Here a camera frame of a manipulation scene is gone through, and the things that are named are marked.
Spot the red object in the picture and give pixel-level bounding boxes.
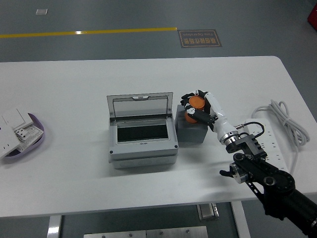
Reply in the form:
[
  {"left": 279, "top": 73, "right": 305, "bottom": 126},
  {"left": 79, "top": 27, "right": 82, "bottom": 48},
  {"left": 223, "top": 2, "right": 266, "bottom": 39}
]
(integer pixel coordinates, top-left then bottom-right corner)
[{"left": 307, "top": 0, "right": 317, "bottom": 25}]

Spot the white table leg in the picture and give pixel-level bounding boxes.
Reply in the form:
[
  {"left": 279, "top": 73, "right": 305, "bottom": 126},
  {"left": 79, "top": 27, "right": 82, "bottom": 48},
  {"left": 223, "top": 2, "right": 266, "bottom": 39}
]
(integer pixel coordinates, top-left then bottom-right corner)
[
  {"left": 47, "top": 215, "right": 62, "bottom": 238},
  {"left": 231, "top": 200, "right": 251, "bottom": 238}
]

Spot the grey cube with round hole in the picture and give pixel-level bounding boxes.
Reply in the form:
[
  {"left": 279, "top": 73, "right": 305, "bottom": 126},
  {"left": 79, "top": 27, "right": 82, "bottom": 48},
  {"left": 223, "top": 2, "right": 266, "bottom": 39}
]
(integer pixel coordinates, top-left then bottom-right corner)
[{"left": 175, "top": 104, "right": 208, "bottom": 144}]

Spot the white switch panel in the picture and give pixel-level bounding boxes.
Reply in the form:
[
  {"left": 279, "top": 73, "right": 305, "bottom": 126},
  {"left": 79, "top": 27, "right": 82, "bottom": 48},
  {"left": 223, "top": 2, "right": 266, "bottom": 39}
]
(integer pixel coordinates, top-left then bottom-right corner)
[{"left": 1, "top": 108, "right": 34, "bottom": 129}]

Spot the white power strip cable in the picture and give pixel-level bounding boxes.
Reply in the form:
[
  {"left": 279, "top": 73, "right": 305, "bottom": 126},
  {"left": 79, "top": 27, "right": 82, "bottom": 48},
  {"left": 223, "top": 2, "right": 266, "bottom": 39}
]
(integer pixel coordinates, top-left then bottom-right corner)
[{"left": 251, "top": 99, "right": 311, "bottom": 174}]

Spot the white power strip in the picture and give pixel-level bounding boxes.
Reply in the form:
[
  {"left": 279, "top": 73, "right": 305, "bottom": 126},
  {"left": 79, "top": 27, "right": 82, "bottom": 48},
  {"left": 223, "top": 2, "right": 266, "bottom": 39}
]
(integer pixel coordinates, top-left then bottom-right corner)
[{"left": 244, "top": 118, "right": 289, "bottom": 174}]

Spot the white socket panel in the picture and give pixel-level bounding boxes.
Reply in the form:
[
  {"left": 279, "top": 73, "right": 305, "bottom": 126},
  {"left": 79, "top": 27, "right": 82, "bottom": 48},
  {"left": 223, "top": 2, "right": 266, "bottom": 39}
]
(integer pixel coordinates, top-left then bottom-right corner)
[{"left": 0, "top": 125, "right": 20, "bottom": 159}]

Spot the grey table bracket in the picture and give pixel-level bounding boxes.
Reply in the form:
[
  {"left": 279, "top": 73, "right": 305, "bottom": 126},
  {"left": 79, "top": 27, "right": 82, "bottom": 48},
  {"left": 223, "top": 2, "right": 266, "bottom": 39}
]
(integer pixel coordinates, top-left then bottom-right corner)
[{"left": 197, "top": 203, "right": 220, "bottom": 221}]

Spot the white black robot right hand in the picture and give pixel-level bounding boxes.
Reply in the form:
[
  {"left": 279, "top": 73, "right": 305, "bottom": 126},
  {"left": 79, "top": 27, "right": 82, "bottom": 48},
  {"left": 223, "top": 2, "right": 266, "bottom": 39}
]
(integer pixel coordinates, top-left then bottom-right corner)
[{"left": 180, "top": 89, "right": 240, "bottom": 143}]

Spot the orange cylinder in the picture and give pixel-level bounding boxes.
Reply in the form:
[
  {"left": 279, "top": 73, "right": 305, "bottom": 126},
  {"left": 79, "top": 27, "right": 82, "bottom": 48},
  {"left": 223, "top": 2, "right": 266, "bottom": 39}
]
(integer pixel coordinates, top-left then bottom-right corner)
[{"left": 184, "top": 96, "right": 206, "bottom": 123}]

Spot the grey box with clear lid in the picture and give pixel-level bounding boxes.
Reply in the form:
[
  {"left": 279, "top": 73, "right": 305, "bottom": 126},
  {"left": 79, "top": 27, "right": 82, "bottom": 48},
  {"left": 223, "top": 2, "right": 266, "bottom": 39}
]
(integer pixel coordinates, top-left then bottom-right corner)
[{"left": 106, "top": 92, "right": 179, "bottom": 170}]

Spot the white socket module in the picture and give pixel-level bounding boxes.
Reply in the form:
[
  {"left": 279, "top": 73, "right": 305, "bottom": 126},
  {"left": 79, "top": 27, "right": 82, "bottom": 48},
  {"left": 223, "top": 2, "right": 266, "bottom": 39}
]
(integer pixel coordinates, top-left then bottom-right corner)
[{"left": 13, "top": 125, "right": 43, "bottom": 152}]

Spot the metal base plate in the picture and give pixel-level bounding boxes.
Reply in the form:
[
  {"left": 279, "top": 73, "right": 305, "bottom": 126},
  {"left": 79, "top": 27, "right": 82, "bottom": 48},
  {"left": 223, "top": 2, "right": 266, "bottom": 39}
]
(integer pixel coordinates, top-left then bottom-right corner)
[{"left": 83, "top": 226, "right": 209, "bottom": 238}]

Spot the purple tray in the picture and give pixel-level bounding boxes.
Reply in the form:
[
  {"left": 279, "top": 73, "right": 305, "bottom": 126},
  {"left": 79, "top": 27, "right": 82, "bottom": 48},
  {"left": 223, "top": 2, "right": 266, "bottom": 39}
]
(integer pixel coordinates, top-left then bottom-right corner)
[{"left": 0, "top": 113, "right": 46, "bottom": 164}]

